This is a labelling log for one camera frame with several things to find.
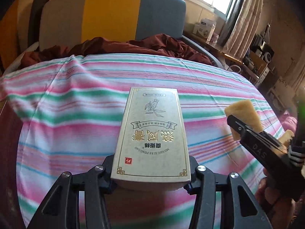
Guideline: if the cream printed tea box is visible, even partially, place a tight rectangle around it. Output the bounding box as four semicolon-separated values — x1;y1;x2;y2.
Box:
111;87;191;192

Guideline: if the yellow sponge piece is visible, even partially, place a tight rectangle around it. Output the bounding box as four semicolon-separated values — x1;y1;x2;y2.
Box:
224;100;295;147

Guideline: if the person's right hand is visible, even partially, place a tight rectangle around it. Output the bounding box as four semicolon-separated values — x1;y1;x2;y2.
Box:
255;169;295;228

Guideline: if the striped pink green bedsheet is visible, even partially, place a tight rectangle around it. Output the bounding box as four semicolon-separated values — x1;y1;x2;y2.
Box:
1;54;284;224

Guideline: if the wooden side desk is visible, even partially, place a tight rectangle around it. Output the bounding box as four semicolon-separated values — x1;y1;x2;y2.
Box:
183;31;259;82

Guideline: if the dark red blanket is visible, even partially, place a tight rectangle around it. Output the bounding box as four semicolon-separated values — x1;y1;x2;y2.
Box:
18;34;212;70

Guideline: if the white appliance box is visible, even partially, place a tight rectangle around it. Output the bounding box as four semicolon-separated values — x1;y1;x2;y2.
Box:
192;18;217;41

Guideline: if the orange wooden wardrobe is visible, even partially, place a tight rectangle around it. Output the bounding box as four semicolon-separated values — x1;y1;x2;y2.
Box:
1;0;20;70

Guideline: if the pink patterned curtain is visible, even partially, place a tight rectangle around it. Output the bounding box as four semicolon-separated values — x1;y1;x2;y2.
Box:
224;0;263;59

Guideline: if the black rolled mat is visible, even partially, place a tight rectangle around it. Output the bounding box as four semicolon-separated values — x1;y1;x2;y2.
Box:
27;0;49;47

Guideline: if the grey yellow blue headboard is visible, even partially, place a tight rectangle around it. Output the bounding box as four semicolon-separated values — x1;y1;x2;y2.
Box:
39;0;186;50

